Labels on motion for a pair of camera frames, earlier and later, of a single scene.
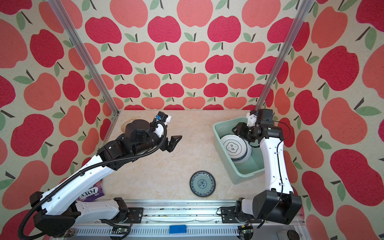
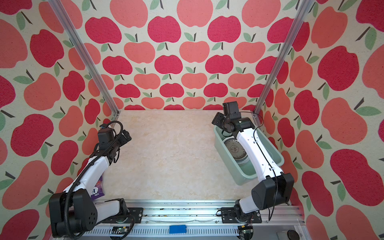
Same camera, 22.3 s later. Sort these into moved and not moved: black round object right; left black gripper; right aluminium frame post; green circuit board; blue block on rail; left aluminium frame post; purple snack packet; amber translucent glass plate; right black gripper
Moved: amber translucent glass plate; left black gripper; right black gripper
Not moved: black round object right; green circuit board; purple snack packet; blue block on rail; right aluminium frame post; left aluminium frame post
